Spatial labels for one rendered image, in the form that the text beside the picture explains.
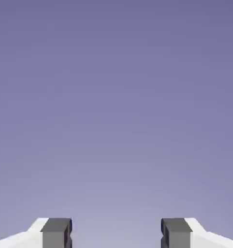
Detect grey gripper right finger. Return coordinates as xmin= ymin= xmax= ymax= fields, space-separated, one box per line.
xmin=160 ymin=217 xmax=233 ymax=248

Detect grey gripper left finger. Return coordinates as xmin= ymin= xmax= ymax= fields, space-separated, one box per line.
xmin=0 ymin=217 xmax=73 ymax=248

